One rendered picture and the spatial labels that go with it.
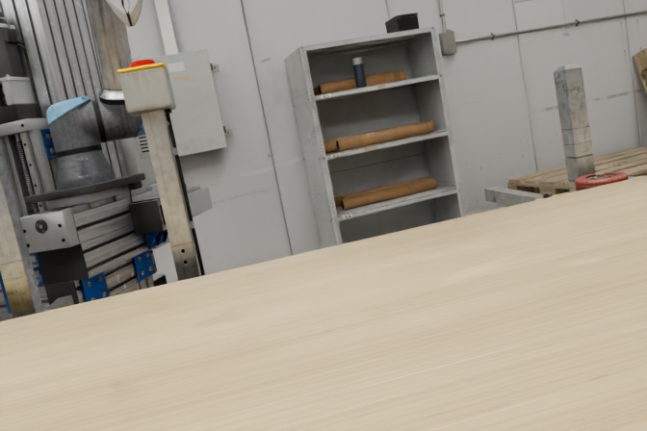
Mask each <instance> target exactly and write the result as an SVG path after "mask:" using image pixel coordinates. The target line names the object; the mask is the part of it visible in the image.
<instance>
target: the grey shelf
mask: <svg viewBox="0 0 647 431"><path fill-rule="evenodd" d="M402 48H403V50H402ZM403 53H404V55H403ZM359 57H361V59H362V64H363V66H364V72H365V76H366V75H372V74H377V73H382V72H388V71H394V70H400V69H404V70H405V72H406V70H407V73H406V80H401V81H397V82H391V83H385V84H380V85H374V86H368V87H364V88H358V89H348V90H342V91H336V92H331V93H326V94H320V95H315V94H314V90H313V88H317V87H318V84H321V83H326V82H332V81H338V80H344V79H349V78H354V77H355V76H354V71H353V63H352V59H354V58H359ZM404 59H405V61H404ZM284 61H285V65H286V70H287V75H288V80H289V85H290V90H291V95H292V100H293V106H294V110H295V115H296V120H297V126H298V134H299V139H300V144H301V149H302V154H303V160H304V164H305V169H306V174H307V179H308V184H309V189H310V194H311V199H312V204H313V209H314V215H315V219H316V224H317V229H318V234H319V239H320V244H321V249H323V248H327V247H331V246H335V245H340V244H344V243H349V242H353V241H361V240H364V239H369V238H373V237H377V236H382V235H386V234H391V233H395V232H399V231H403V230H407V229H412V228H416V227H421V226H425V225H430V224H432V223H437V222H442V221H446V220H451V219H455V218H459V217H464V216H466V213H465V206H464V200H463V194H462V188H461V183H460V177H459V170H458V164H457V158H456V153H455V147H454V140H453V129H452V124H451V118H450V112H449V105H448V99H447V93H446V88H445V82H444V76H443V69H442V64H441V58H440V52H439V46H438V40H437V34H436V28H435V26H432V27H426V28H420V29H414V30H407V31H400V32H395V33H388V34H382V35H375V36H368V37H363V38H351V39H344V40H337V41H331V42H325V43H319V44H312V45H305V46H300V47H299V48H298V49H296V50H295V51H294V52H293V53H292V54H290V55H289V56H288V57H287V58H285V59H284ZM405 65H406V67H405ZM407 76H408V79H407ZM409 88H410V90H409ZM310 91H311V92H310ZM410 93H411V96H410ZM311 95H312V96H311ZM411 98H412V102H411ZM412 104H413V107H412ZM413 110H414V113H413ZM414 115H415V118H414ZM427 120H432V122H433V124H434V131H433V132H430V133H429V134H425V135H420V136H416V137H411V138H406V139H397V140H392V141H388V142H384V143H379V144H374V145H369V146H364V147H359V148H354V149H350V150H345V151H340V152H339V151H336V152H331V153H326V154H325V150H324V140H329V139H338V138H342V137H347V136H352V135H357V134H362V133H367V132H372V131H376V130H381V129H386V128H391V127H396V126H401V125H405V124H410V123H415V121H416V122H422V121H427ZM419 144H420V147H419ZM321 145H322V146H321ZM420 150H421V153H420ZM322 151H323V152H322ZM421 156H422V159H421ZM422 161H423V164H422ZM423 167H424V169H423ZM424 173H425V175H424ZM422 177H428V179H429V178H434V179H435V180H436V183H437V188H436V189H434V190H426V191H422V192H418V193H414V194H410V195H407V196H402V197H398V198H394V199H390V200H386V201H382V202H377V203H374V204H370V205H366V206H362V207H358V208H353V209H349V210H345V211H343V209H342V207H341V206H339V207H336V206H335V201H334V197H335V196H339V195H344V194H348V193H353V192H357V191H362V190H369V189H373V188H378V187H382V186H387V185H391V184H396V183H399V182H404V181H408V180H412V179H417V178H422ZM330 197H331V198H330ZM331 200H332V201H331ZM428 201H429V204H428ZM332 207H333V208H332ZM429 207H430V209H429ZM430 213H431V215H430ZM431 219H432V221H431Z"/></svg>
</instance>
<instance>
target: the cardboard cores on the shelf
mask: <svg viewBox="0 0 647 431"><path fill-rule="evenodd" d="M365 77H366V83H367V87H368V86H374V85H380V84H385V83H391V82H397V81H401V80H406V72H405V70H404V69H400V70H394V71H388V72H382V73H377V74H372V75H366V76H365ZM348 89H357V86H356V82H355V77H354V78H349V79H344V80H338V81H332V82H326V83H321V84H318V87H317V88H313V90H314V94H315V95H320V94H326V93H331V92H336V91H342V90H348ZM433 131H434V124H433V122H432V120H427V121H422V122H415V123H410V124H405V125H401V126H396V127H391V128H386V129H381V130H376V131H372V132H367V133H362V134H357V135H352V136H347V137H342V138H338V139H329V140H324V141H323V145H324V150H325V154H326V153H331V152H336V151H339V152H340V151H345V150H350V149H354V148H359V147H364V146H369V145H374V144H379V143H384V142H388V141H392V140H397V139H406V138H411V137H416V136H420V135H425V134H429V133H430V132H433ZM436 188H437V183H436V180H435V179H434V178H429V179H428V177H422V178H417V179H412V180H408V181H404V182H399V183H396V184H391V185H387V186H382V187H378V188H373V189H369V190H362V191H357V192H353V193H348V194H344V195H339V196H335V197H334V201H335V206H336V207H339V206H341V207H342V209H343V211H345V210H349V209H353V208H358V207H362V206H366V205H370V204H374V203H377V202H382V201H386V200H390V199H394V198H398V197H402V196H407V195H410V194H414V193H418V192H422V191H426V190H434V189H436Z"/></svg>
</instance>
